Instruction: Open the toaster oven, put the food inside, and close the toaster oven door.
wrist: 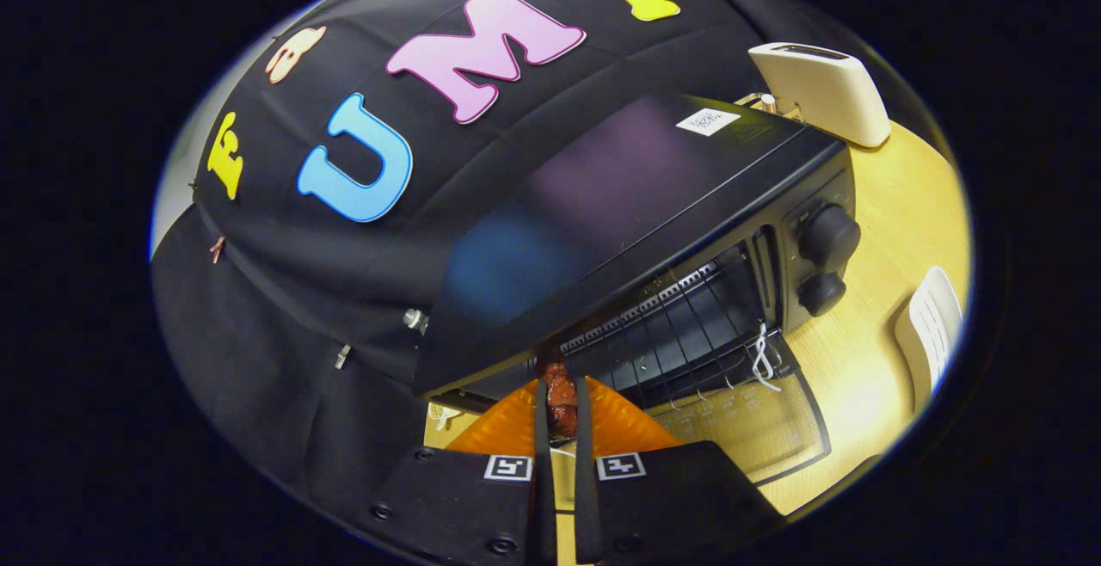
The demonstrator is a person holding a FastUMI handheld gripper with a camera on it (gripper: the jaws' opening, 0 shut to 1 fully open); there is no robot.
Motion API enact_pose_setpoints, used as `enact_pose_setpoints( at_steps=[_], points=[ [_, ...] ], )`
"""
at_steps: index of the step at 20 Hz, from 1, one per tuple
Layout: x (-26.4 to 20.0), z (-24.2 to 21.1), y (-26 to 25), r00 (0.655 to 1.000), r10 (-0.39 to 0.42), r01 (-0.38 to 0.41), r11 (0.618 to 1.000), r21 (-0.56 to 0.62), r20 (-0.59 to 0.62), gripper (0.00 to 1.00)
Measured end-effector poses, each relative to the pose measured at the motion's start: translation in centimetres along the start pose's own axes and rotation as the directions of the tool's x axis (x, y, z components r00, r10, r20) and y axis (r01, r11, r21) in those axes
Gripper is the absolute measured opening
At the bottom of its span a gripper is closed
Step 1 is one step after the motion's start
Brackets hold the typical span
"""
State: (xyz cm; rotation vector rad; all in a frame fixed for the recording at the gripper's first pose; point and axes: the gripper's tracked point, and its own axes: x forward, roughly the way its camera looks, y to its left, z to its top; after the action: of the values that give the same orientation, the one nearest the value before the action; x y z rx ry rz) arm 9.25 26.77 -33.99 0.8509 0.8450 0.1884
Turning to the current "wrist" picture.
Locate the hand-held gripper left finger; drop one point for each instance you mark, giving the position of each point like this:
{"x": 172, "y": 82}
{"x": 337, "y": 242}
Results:
{"x": 542, "y": 480}

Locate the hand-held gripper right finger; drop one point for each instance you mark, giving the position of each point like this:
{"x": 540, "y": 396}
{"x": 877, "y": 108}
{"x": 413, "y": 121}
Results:
{"x": 583, "y": 480}

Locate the red-brown meat slice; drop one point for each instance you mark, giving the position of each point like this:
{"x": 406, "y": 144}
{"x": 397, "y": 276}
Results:
{"x": 561, "y": 398}

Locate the black toaster oven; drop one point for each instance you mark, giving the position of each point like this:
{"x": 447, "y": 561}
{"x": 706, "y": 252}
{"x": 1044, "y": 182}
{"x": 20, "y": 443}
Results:
{"x": 619, "y": 205}

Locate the white pop-up toaster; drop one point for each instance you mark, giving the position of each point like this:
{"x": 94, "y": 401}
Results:
{"x": 821, "y": 89}

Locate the clear plastic bottle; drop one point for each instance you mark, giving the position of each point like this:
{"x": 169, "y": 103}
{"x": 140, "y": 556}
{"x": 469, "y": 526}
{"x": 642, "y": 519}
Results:
{"x": 415, "y": 319}

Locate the silver clip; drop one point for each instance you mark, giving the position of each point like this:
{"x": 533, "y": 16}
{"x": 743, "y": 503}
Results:
{"x": 342, "y": 355}

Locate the white rectangular dish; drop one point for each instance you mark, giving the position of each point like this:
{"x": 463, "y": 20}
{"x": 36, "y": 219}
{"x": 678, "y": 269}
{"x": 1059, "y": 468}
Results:
{"x": 929, "y": 329}

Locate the copper clip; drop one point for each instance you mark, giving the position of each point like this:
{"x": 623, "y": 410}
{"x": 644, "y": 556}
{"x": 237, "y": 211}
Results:
{"x": 217, "y": 248}

